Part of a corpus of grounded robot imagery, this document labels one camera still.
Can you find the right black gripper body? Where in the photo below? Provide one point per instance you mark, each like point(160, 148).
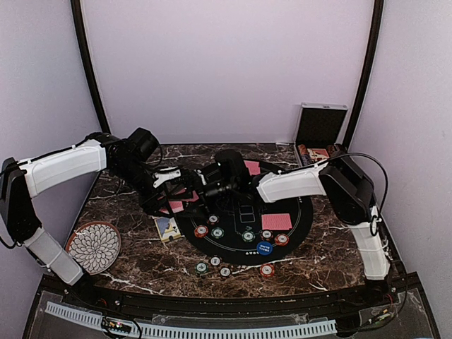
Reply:
point(212, 194)

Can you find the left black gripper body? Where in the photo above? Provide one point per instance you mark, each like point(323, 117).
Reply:
point(145, 199)

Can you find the red playing card deck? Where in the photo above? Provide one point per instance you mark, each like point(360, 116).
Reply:
point(178, 205)

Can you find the red card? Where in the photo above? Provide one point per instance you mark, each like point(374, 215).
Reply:
point(253, 167)
point(276, 222)

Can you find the blue small blind button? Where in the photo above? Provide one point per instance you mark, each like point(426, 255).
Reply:
point(264, 248)

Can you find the green poker chip stack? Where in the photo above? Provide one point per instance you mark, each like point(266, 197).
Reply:
point(201, 268)

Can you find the red poker chip stack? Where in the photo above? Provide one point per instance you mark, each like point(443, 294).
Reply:
point(267, 270)

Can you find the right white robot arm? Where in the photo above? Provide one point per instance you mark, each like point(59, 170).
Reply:
point(351, 195)

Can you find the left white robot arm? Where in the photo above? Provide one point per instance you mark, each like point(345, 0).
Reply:
point(40, 195)

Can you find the yellow playing card box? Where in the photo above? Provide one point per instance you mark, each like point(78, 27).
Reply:
point(168, 229)

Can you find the round black poker mat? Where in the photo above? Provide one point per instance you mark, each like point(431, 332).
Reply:
point(237, 217)

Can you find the floral ceramic plate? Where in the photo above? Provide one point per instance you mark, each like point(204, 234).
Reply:
point(95, 246)

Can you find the aluminium poker chip case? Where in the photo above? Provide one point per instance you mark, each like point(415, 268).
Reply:
point(318, 126)

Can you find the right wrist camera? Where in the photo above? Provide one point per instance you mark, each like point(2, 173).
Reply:
point(228, 171)

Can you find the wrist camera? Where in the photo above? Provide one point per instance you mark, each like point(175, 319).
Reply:
point(228, 171)
point(165, 175)

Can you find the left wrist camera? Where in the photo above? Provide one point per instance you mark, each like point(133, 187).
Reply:
point(165, 175)

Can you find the white slotted cable duct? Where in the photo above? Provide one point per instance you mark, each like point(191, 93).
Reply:
point(198, 329)

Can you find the left black frame post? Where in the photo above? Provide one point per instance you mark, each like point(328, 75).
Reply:
point(84, 51)

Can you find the black frame post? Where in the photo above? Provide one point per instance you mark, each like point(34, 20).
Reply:
point(365, 76)
point(84, 51)

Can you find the right black frame post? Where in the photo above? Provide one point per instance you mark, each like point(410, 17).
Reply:
point(365, 76)

